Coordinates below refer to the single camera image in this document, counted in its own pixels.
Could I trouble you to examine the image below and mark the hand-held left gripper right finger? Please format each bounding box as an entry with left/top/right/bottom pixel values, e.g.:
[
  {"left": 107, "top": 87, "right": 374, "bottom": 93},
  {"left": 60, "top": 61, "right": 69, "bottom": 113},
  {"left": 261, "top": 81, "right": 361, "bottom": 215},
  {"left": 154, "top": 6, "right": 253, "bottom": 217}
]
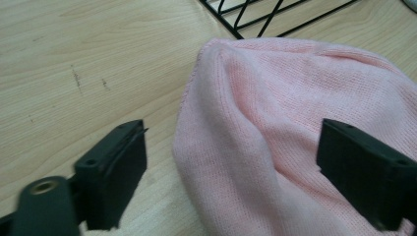
[{"left": 316, "top": 118, "right": 417, "bottom": 232}]

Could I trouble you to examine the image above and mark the black wire rack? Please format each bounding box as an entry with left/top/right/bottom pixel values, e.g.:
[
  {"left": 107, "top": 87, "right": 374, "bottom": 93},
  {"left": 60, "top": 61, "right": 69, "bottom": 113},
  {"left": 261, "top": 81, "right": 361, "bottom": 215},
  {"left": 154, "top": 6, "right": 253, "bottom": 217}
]
[{"left": 199, "top": 0, "right": 359, "bottom": 40}]

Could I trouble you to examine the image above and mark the pink knit hat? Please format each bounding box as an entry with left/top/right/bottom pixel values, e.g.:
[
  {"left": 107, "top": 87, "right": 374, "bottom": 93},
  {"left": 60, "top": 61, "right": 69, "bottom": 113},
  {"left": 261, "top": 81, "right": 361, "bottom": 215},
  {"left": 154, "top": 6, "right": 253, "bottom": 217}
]
[{"left": 172, "top": 36, "right": 417, "bottom": 236}]

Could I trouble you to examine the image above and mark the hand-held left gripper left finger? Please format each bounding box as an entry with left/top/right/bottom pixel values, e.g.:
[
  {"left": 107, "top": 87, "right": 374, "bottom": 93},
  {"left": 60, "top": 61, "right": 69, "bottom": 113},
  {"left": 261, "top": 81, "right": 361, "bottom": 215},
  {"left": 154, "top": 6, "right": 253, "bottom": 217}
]
[{"left": 73, "top": 119, "right": 149, "bottom": 231}]

